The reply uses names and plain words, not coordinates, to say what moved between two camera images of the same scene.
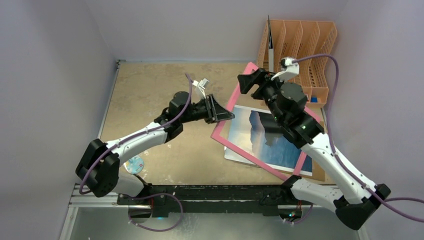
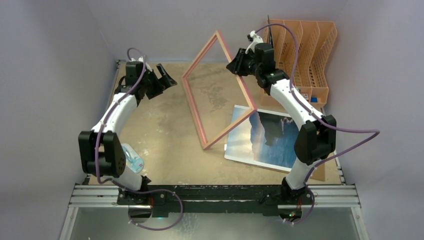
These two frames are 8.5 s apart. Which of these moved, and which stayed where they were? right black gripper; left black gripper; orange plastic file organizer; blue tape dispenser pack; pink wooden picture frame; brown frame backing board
Moved: pink wooden picture frame; left black gripper; right black gripper
Stayed: orange plastic file organizer; brown frame backing board; blue tape dispenser pack
